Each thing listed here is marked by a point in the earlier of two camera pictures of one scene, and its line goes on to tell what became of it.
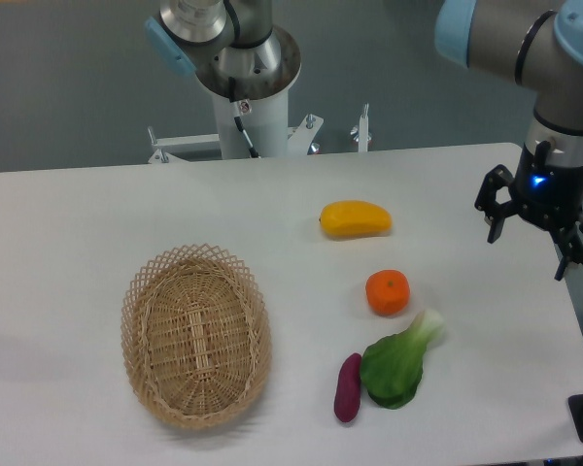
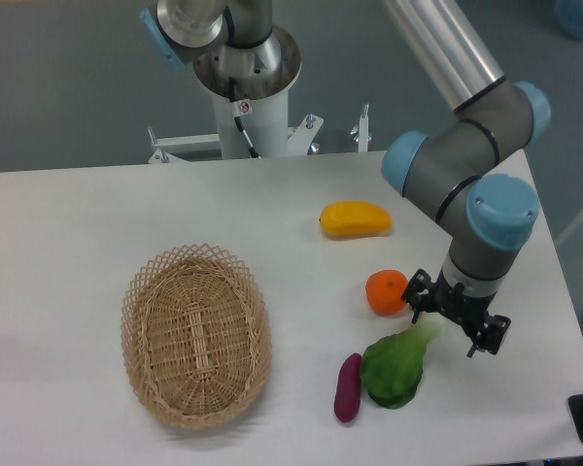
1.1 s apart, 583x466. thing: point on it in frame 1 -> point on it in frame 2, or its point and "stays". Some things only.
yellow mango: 349,219 stays
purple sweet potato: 347,395 stays
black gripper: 549,194 -> 465,309
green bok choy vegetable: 392,367 stays
